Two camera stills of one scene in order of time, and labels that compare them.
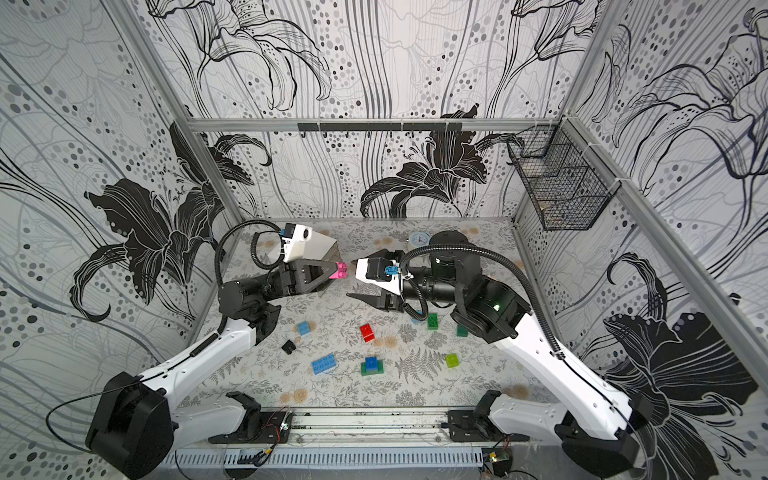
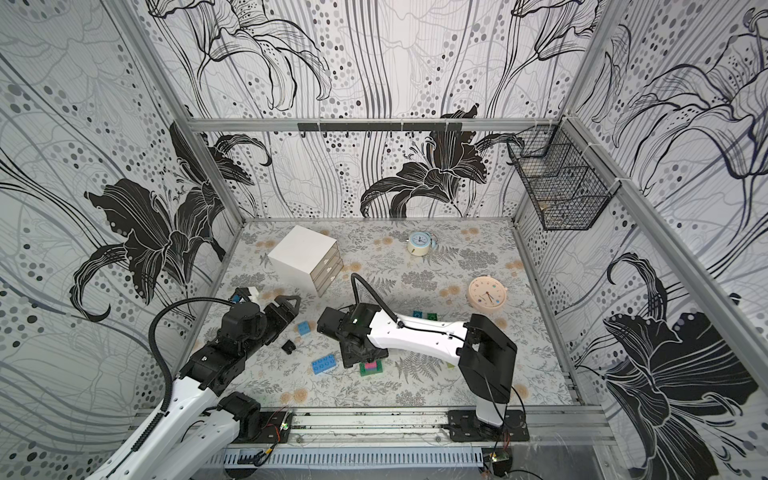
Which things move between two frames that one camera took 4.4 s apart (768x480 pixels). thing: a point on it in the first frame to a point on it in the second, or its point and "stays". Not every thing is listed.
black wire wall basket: [568, 184] stays
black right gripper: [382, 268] to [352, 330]
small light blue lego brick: [304, 328] stays
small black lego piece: [288, 347] stays
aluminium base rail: [373, 426] stays
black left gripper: [291, 283] to [282, 319]
